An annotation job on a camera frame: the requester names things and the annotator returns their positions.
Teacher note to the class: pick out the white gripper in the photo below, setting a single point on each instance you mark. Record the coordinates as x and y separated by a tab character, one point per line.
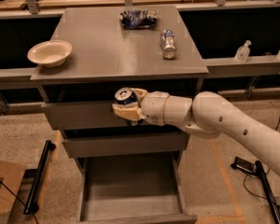
153	106

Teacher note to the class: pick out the blue pepsi can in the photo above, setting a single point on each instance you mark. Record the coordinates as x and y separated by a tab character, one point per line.
125	96

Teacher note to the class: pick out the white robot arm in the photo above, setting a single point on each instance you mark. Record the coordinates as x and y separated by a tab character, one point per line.
206	115

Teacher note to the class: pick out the grey middle drawer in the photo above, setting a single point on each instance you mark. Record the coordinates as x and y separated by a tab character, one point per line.
125	144

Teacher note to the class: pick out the grey top drawer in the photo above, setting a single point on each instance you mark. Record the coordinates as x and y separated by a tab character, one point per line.
100	114

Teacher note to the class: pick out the grey drawer cabinet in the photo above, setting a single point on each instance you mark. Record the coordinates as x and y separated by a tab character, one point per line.
98	38

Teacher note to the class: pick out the grey open bottom drawer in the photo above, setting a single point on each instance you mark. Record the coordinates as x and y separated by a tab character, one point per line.
132	189

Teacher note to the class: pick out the clear plastic water bottle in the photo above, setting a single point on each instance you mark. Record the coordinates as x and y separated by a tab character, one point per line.
168	44

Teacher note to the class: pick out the blue crumpled chip bag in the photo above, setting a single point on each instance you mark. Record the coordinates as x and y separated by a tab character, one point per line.
137	19

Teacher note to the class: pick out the white paper bowl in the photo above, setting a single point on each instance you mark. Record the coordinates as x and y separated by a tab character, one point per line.
51	53

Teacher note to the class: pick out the clear hand sanitizer bottle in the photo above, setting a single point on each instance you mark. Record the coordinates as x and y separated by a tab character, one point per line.
243	52

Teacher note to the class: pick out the black device on floor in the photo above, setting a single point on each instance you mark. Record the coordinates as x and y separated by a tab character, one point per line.
243	165

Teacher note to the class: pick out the black bar right floor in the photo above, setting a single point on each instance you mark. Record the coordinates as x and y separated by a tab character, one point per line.
268	192

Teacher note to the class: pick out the black bar floor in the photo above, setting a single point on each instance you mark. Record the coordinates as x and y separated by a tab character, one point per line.
268	192
31	206

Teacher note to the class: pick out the black bar left floor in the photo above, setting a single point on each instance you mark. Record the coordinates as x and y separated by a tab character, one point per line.
31	206

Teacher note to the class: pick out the brown cardboard box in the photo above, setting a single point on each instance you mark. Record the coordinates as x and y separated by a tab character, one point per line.
11	175

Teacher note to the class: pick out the grey metal rail shelf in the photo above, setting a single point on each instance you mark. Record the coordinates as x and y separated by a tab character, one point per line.
27	78

